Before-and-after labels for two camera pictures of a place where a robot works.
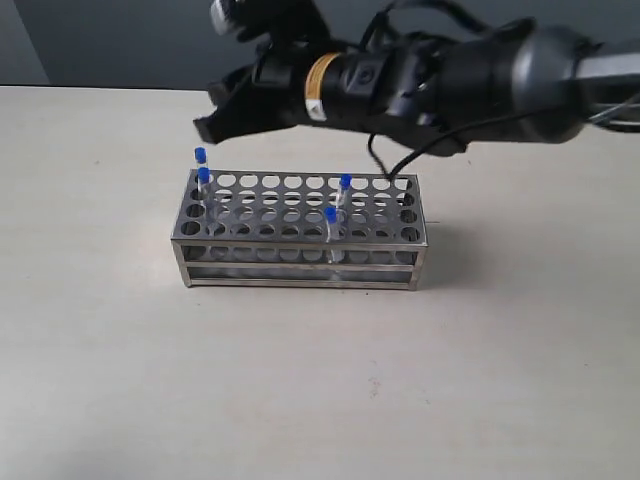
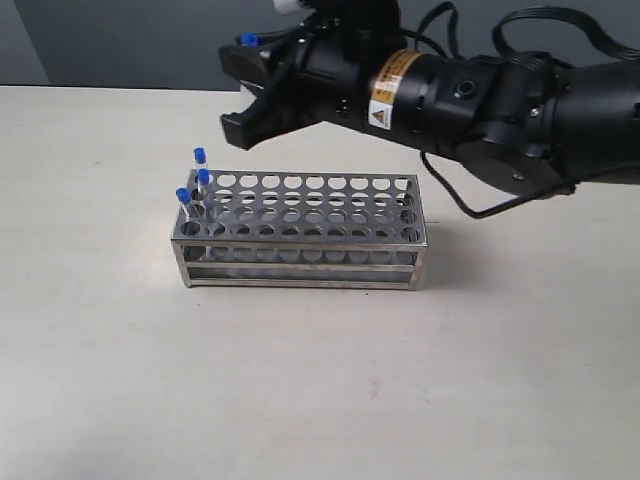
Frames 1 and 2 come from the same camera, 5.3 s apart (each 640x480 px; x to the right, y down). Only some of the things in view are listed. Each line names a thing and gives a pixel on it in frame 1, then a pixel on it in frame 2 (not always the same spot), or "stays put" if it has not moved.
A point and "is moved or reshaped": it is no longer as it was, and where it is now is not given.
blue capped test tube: [345, 190] is moved or reshaped
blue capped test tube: [203, 183] stays put
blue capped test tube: [335, 218] to [184, 197]
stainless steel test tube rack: [301, 230] stays put
